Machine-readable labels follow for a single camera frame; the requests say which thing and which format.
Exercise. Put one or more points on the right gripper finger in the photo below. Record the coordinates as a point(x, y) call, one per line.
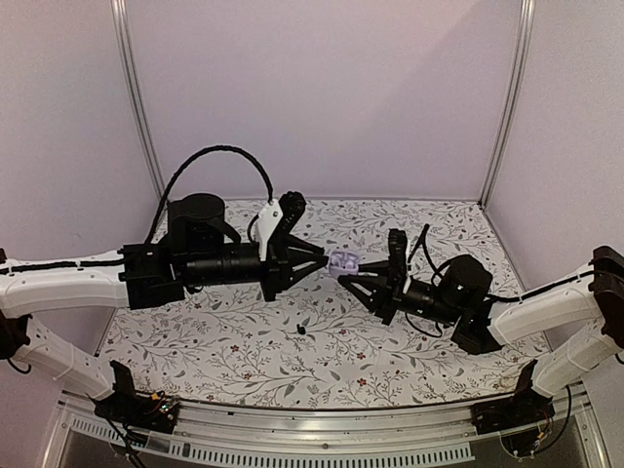
point(370, 290)
point(374, 269)

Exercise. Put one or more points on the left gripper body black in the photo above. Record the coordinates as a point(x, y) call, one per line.
point(211, 270)

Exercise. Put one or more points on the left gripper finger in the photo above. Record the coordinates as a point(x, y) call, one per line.
point(295, 249)
point(293, 272)

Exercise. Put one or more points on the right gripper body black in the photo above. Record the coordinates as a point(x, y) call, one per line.
point(440, 312)

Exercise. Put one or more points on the purple earbud charging case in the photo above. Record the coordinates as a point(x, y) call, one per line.
point(337, 271)

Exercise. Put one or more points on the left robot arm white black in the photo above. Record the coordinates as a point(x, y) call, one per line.
point(28, 288)

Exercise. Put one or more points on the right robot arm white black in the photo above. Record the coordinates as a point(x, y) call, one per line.
point(592, 294)

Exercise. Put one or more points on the floral table mat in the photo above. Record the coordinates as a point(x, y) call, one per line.
point(229, 345)

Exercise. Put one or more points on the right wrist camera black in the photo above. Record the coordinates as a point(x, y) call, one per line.
point(398, 248)

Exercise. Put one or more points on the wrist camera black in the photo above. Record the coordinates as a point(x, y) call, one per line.
point(398, 248)
point(276, 220)

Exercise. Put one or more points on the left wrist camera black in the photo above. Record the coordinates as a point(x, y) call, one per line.
point(276, 220)

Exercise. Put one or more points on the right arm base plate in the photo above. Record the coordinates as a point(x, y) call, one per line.
point(523, 407)

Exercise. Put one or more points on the aluminium front rail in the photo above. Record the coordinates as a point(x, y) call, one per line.
point(217, 435)

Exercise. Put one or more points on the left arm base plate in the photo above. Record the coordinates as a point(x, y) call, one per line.
point(154, 412)

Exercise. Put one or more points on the left aluminium corner post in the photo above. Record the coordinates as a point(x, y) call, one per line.
point(123, 33)

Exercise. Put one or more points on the aluminium corner post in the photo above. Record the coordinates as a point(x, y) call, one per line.
point(123, 33)
point(519, 64)

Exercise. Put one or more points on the right aluminium corner post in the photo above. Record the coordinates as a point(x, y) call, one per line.
point(519, 64)

